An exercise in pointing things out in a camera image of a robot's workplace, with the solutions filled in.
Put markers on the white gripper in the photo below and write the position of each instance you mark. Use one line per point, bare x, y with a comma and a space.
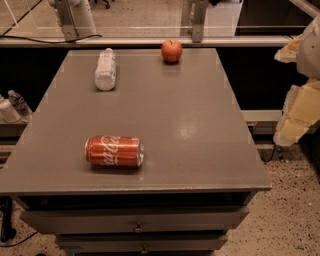
309, 55

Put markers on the red coke can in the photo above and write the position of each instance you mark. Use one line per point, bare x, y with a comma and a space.
114, 151

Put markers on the red apple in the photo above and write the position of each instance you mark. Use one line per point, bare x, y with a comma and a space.
171, 50

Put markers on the top grey drawer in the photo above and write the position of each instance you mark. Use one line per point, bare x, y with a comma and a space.
135, 220

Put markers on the grey drawer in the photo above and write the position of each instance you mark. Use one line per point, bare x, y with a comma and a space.
135, 220
142, 242

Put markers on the grey drawer cabinet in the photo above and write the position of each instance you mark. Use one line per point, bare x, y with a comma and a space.
198, 151

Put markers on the clear plastic water bottle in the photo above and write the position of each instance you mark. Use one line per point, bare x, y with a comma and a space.
105, 73

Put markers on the lower grey drawer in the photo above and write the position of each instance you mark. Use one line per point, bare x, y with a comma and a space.
142, 242

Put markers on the small bottle on side shelf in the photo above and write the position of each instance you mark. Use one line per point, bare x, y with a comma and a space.
19, 104

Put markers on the white container on side shelf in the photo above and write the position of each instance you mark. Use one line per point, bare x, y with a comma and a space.
8, 111

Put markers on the black stand leg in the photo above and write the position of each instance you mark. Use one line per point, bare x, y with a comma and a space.
7, 231

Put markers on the grey metal bracket right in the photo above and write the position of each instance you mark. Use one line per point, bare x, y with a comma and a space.
193, 19

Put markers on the grey metal bracket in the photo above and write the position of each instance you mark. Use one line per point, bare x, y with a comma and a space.
63, 8
193, 19

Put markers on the grey metal bracket left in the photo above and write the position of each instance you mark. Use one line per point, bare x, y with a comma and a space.
63, 8

